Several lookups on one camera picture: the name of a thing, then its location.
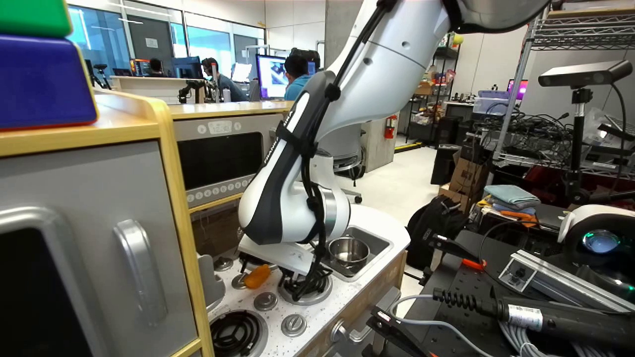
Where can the distant seated person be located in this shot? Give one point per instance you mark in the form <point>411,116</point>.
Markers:
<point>155,67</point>

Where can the black tool with orange grip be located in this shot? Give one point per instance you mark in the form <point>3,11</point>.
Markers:
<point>473,265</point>

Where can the lit computer monitor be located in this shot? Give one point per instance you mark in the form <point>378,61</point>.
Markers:
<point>268,77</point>

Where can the silver metal box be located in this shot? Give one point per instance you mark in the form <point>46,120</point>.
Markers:
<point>562,281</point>

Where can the black backpack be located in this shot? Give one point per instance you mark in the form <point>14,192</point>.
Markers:
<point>429,229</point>

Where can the wooden toy kitchen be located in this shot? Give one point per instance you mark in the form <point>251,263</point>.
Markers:
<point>100,126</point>

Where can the black depth camera bar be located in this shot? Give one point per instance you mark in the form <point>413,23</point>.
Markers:
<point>582,75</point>

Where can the black floor bin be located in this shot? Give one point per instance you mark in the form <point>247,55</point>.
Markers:
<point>445,166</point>

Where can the black coil stove burner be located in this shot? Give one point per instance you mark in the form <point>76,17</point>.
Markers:
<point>237,335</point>
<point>324,299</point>

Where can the grey toy microwave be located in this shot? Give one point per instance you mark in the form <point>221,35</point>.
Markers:
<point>211,160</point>

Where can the black clamp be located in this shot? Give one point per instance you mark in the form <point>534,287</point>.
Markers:
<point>389,329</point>

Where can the orange toy object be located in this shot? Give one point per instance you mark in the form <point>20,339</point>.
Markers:
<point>258,279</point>

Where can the pink lit screen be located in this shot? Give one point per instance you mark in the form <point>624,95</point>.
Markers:
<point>518,91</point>

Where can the green block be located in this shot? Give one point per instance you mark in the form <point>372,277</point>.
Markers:
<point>32,17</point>

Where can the clear plastic bin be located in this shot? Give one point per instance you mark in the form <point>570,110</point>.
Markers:
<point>493,105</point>

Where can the grey plastic toy panel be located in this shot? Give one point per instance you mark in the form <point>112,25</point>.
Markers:
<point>209,281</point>

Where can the silver slanted pole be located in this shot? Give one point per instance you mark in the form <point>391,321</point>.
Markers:
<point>512,101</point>

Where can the blue block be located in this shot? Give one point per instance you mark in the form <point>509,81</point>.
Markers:
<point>40,83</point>

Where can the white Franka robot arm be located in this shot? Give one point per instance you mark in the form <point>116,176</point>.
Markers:
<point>397,67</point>

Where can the white desk partition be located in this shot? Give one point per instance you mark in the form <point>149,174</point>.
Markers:
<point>149,89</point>

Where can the black camera stand pole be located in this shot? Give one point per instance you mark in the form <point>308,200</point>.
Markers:
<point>578,132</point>

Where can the dark computer monitor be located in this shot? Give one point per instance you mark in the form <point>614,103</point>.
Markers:
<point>189,69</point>

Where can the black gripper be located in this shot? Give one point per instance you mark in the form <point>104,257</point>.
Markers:
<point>268,269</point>

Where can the grey toy oven door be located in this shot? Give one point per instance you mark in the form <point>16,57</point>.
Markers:
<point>86,200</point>

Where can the grey toy sink basin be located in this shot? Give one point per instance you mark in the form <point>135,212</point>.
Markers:
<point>378,243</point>

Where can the brown cardboard box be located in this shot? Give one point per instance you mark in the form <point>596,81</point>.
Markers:
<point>469,178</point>

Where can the person in blue hoodie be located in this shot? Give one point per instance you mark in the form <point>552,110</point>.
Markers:
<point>298,83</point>

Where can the silver stove knob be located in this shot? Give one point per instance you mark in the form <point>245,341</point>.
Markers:
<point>264,303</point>
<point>237,283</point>
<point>223,263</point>
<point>292,325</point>

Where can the person in dark shirt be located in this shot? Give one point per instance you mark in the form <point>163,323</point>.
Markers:
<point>225,87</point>

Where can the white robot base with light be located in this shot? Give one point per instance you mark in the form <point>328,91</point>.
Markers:
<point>582,222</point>

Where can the light blue cloth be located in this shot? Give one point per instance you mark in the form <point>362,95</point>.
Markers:
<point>511,198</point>

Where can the red fire extinguisher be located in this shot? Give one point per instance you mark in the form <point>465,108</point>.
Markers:
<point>391,128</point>

